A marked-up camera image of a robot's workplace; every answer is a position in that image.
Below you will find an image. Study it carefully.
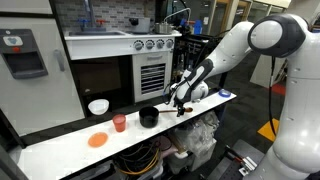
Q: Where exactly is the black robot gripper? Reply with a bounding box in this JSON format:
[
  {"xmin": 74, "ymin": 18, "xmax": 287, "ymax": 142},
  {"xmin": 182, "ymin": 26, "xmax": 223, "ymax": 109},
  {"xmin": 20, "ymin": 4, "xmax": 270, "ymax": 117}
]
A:
[{"xmin": 171, "ymin": 95, "xmax": 186, "ymax": 117}]

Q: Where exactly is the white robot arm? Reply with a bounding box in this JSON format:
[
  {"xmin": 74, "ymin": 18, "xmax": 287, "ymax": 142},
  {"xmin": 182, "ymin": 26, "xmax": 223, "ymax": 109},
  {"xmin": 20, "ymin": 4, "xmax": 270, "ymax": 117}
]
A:
[{"xmin": 173, "ymin": 13, "xmax": 320, "ymax": 180}]

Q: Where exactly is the small white bowl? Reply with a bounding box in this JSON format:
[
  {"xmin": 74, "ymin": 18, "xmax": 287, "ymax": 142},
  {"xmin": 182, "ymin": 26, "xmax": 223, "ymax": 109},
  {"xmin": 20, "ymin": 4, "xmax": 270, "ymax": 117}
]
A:
[{"xmin": 88, "ymin": 99, "xmax": 109, "ymax": 115}]

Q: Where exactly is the clear plastic bag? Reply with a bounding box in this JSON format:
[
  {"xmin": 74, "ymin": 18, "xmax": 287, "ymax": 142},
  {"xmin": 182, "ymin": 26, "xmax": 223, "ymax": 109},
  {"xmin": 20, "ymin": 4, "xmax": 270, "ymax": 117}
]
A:
[{"xmin": 171, "ymin": 111, "xmax": 220, "ymax": 156}]

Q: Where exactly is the orange plastic cup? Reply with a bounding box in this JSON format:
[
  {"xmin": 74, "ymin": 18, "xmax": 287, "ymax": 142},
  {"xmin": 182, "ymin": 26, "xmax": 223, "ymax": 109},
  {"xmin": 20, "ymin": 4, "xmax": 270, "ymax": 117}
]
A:
[{"xmin": 112, "ymin": 114, "xmax": 126, "ymax": 132}]

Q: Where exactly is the toy kitchen stove oven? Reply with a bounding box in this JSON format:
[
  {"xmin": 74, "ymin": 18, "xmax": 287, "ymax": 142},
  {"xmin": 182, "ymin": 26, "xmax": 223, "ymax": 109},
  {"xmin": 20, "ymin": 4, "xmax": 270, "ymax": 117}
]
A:
[{"xmin": 65, "ymin": 31, "xmax": 180, "ymax": 109}]

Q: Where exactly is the silver pot on stove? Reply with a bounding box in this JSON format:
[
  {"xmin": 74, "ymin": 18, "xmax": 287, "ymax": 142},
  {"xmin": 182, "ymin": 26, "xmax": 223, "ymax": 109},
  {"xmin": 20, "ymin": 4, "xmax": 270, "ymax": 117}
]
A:
[{"xmin": 155, "ymin": 23, "xmax": 172, "ymax": 34}]

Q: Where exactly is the orange flat lid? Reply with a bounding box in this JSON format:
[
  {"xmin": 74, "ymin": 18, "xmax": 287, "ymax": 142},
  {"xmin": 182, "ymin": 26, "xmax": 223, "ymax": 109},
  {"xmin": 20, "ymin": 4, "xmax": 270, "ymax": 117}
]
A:
[{"xmin": 88, "ymin": 132, "xmax": 108, "ymax": 148}]

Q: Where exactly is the toy white refrigerator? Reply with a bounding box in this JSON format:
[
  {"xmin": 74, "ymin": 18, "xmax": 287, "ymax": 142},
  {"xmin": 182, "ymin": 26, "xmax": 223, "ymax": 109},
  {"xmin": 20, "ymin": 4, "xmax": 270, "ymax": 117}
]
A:
[{"xmin": 0, "ymin": 0, "xmax": 84, "ymax": 136}]

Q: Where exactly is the clear bin with cables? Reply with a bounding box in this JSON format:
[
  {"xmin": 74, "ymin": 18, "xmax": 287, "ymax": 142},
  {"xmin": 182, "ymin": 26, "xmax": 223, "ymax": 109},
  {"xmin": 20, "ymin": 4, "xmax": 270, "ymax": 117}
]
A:
[{"xmin": 113, "ymin": 141, "xmax": 161, "ymax": 180}]

